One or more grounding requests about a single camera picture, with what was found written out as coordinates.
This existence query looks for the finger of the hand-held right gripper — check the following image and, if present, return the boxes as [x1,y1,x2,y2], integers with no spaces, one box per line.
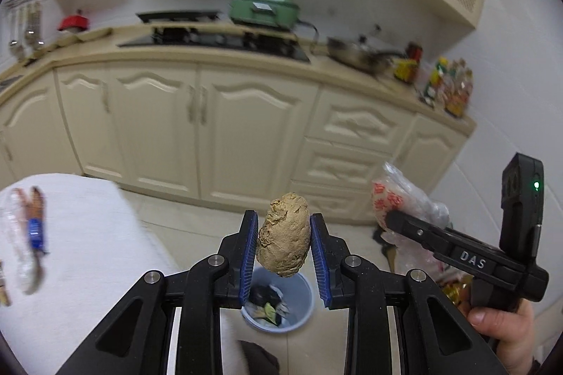
[384,210,458,258]

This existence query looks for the red printed clear plastic bag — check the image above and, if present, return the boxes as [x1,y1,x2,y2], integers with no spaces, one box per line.
[372,161,451,283]

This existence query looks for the dark cloth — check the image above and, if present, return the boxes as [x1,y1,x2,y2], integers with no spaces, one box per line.
[238,340,280,375]

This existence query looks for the metal ladle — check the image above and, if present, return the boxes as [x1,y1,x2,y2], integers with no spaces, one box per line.
[6,7,26,61]

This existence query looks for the black cooktop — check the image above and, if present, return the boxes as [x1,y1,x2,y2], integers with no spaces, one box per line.
[116,26,312,64]

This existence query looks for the light blue trash bin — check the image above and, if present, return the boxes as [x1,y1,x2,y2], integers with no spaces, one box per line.
[240,269,316,334]

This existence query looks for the black flat tray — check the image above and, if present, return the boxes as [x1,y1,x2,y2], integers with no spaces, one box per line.
[135,10,222,25]

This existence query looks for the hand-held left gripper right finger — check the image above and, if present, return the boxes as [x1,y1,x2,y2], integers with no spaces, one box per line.
[309,213,511,375]

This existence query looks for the metal spoon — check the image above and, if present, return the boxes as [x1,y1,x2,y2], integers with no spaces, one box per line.
[26,3,47,50]

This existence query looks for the yellow seasoning packet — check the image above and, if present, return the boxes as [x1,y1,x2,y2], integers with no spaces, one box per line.
[393,58,418,84]

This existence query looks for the brown paper lump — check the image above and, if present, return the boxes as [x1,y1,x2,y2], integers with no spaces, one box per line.
[256,192,312,279]

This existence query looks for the person's right hand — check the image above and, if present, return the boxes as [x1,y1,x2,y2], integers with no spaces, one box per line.
[467,298,535,367]

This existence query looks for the black power cable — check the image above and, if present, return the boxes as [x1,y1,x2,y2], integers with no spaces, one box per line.
[295,20,320,51]

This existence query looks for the steel frying pan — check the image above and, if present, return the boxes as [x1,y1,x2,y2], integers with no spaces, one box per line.
[326,35,405,76]

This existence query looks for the green capped sauce bottle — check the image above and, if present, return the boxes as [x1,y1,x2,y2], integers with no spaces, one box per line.
[423,57,449,105]

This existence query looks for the yellow foil wrapper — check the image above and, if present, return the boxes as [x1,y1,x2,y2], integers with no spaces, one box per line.
[440,271,473,310]

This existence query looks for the green kitchen appliance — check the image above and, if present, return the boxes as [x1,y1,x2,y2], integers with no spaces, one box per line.
[228,0,304,30]

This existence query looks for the green snack packet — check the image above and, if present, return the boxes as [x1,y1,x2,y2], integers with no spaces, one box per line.
[259,302,290,321]

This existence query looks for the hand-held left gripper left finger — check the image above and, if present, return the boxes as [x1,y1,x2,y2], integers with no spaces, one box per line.
[55,210,260,375]

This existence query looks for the red pot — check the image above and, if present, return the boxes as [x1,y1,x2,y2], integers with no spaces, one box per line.
[58,10,91,32]

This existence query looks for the black plastic bag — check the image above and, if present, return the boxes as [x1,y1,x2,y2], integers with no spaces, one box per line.
[250,285,283,310]

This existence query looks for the person's right forearm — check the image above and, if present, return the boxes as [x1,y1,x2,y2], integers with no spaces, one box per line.
[495,355,544,375]

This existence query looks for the cream lower kitchen cabinets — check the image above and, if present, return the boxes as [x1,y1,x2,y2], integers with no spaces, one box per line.
[0,23,478,226]

